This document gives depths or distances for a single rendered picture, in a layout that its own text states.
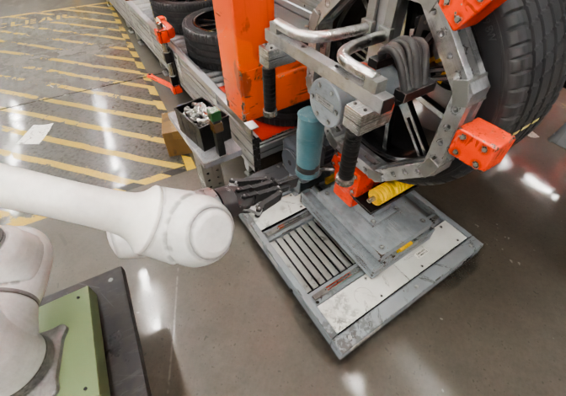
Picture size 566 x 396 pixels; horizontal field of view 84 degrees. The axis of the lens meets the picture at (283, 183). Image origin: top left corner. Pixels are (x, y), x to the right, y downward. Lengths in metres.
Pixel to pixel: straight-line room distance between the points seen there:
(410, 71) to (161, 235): 0.52
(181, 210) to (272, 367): 0.96
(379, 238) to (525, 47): 0.82
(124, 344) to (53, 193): 0.71
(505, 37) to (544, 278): 1.27
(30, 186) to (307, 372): 1.08
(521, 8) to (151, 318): 1.47
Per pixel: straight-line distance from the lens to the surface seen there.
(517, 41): 0.80
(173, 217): 0.45
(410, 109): 0.99
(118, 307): 1.19
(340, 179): 0.75
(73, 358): 1.10
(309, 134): 1.00
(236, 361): 1.34
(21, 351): 1.00
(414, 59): 0.68
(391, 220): 1.41
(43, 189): 0.50
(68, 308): 1.18
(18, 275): 1.03
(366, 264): 1.35
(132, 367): 1.10
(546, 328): 1.71
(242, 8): 1.17
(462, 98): 0.75
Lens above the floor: 1.28
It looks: 46 degrees down
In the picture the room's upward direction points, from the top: straight up
